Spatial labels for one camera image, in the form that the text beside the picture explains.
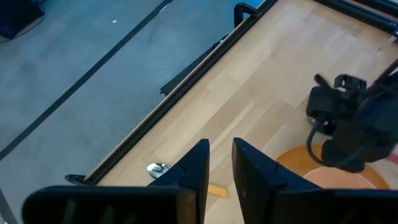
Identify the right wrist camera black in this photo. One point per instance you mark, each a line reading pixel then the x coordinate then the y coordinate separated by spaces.
pixel 351 155

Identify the dark blue bulky object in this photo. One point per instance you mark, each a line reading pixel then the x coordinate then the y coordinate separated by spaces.
pixel 18 15

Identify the black frame bracket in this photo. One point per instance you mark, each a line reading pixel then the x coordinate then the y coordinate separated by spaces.
pixel 74 179
pixel 237 12

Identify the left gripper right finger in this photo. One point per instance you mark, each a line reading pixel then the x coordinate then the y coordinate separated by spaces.
pixel 264 193

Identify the peach bowl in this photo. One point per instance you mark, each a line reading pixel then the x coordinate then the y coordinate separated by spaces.
pixel 339 180

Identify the orange plate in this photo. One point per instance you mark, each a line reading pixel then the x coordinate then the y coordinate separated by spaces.
pixel 292 160

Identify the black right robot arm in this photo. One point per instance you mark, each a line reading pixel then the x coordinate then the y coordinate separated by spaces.
pixel 390 77

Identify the black aluminium table frame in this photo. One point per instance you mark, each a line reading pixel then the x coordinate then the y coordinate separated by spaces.
pixel 138 134

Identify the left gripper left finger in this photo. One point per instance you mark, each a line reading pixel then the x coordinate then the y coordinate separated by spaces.
pixel 186 193

